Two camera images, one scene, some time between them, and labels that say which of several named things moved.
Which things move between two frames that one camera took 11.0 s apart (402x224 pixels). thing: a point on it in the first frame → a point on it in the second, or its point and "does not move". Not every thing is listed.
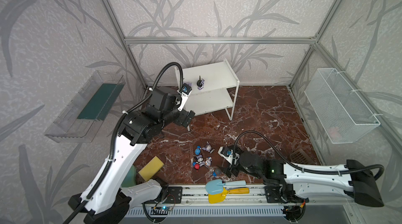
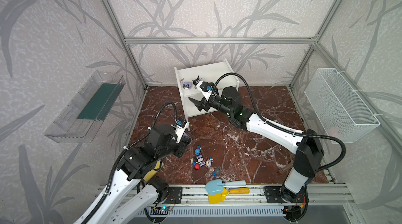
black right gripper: x=229 y=166 → x=205 y=104
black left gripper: x=186 y=116 → x=182 y=147
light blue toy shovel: x=215 y=186 does not move
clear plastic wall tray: x=80 y=120 does not move
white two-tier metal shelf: x=213 y=85 does not move
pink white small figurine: x=208 y=162 does not move
